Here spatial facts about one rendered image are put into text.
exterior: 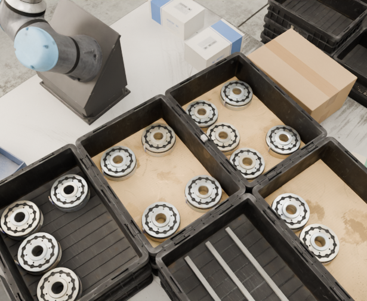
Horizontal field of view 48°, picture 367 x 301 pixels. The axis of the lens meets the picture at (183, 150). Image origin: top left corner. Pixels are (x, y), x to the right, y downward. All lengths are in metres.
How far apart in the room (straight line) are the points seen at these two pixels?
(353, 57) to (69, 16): 1.42
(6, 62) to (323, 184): 2.12
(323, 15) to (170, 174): 1.35
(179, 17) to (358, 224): 1.00
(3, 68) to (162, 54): 1.36
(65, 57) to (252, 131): 0.60
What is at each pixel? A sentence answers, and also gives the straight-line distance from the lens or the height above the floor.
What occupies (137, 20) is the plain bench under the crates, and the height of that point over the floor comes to 0.70.
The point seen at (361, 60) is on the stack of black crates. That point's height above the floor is 0.38.
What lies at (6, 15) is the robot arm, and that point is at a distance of 1.33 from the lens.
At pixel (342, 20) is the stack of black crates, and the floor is 0.49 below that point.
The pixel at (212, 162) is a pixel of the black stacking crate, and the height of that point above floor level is 0.90.
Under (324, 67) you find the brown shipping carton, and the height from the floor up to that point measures 0.86.
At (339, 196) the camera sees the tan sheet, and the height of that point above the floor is 0.83.
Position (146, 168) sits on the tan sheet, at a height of 0.83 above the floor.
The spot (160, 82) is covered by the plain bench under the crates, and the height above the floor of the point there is 0.70.
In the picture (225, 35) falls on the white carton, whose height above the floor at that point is 0.79.
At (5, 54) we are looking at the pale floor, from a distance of 2.87.
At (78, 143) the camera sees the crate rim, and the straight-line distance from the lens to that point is 1.17.
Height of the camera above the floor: 1.88
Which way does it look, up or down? 59 degrees down
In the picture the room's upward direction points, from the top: straight up
